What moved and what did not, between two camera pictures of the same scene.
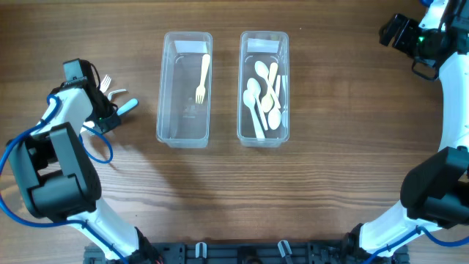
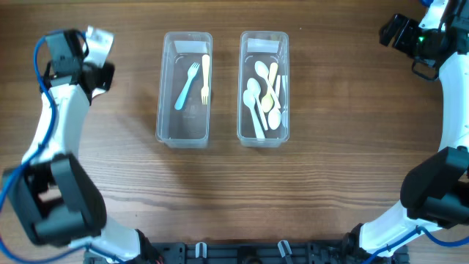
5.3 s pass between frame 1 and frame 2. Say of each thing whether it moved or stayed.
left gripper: moved
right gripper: stayed
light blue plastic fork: moved
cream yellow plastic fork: moved
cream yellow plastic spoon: stayed
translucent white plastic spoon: stayed
